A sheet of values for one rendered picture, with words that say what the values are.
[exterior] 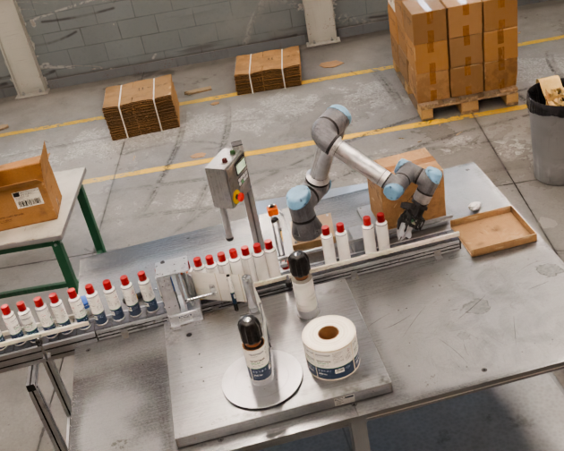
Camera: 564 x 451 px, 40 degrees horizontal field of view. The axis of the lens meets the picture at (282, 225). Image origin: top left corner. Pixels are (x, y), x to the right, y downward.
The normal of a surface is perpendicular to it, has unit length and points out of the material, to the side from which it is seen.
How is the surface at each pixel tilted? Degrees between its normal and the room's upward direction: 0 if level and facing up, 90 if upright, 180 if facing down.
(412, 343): 0
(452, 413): 1
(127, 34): 90
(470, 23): 91
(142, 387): 0
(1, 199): 91
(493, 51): 91
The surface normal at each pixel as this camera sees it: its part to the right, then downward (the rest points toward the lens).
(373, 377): -0.17, -0.83
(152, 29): 0.04, 0.54
